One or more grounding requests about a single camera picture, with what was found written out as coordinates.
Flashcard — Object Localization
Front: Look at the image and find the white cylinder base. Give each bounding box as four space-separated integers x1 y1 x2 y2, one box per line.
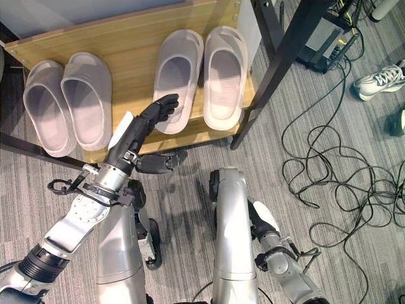
370 0 397 22

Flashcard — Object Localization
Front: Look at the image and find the silver left robot leg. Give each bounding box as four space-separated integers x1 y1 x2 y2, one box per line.
94 180 163 304

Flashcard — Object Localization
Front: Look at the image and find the pale closed-toe slipper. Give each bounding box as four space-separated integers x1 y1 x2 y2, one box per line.
202 25 249 131
152 28 204 135

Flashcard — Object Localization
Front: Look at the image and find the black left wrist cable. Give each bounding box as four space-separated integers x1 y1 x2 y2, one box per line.
47 170 111 208

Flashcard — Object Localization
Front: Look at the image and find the black floor cable tangle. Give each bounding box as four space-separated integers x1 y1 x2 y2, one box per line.
280 18 405 304

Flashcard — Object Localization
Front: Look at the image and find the black metal stand leg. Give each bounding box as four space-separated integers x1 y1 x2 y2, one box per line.
251 0 285 60

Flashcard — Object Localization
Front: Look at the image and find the wooden shoe rack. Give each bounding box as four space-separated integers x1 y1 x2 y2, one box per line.
4 0 258 164

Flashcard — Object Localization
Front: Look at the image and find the black metal frame post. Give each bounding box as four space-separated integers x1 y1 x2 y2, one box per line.
230 0 332 151

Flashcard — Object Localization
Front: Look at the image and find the yellow cable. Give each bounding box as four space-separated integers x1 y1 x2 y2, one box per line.
335 0 355 44

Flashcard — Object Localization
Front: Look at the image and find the silver robot leg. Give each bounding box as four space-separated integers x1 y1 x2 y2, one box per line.
208 167 261 304
94 180 163 304

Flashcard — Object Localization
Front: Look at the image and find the person's white sneaker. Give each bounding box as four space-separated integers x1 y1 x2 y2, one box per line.
349 60 405 103

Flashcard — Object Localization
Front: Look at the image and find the black electronics box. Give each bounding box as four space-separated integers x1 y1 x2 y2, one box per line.
296 15 360 75

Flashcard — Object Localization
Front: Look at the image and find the white side panel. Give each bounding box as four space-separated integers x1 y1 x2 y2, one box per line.
236 0 263 74

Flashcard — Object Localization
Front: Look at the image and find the black metal frame bar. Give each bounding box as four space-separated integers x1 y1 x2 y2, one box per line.
0 132 97 172

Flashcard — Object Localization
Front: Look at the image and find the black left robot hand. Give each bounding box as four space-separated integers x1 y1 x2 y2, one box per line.
106 94 189 175

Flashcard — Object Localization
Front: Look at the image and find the grey open-toe slipper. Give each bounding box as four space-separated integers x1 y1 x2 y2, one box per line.
22 60 77 158
60 52 113 152

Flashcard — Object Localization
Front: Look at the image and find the silver right robot leg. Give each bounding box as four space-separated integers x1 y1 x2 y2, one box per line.
208 167 261 304

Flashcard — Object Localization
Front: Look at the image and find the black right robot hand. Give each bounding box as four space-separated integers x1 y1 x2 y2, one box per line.
247 200 281 242

